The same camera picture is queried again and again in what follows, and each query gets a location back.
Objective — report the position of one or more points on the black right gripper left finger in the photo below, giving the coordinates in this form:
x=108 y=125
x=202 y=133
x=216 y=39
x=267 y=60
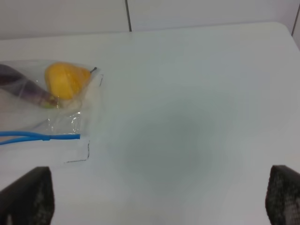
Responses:
x=29 y=200

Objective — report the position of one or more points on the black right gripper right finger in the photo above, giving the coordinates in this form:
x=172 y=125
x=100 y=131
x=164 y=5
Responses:
x=282 y=200

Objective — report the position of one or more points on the clear zip bag blue seal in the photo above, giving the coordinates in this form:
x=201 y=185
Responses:
x=32 y=136

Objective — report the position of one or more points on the purple eggplant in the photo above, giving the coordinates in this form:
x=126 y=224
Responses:
x=17 y=84

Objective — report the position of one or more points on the yellow pear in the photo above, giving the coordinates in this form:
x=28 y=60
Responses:
x=66 y=80

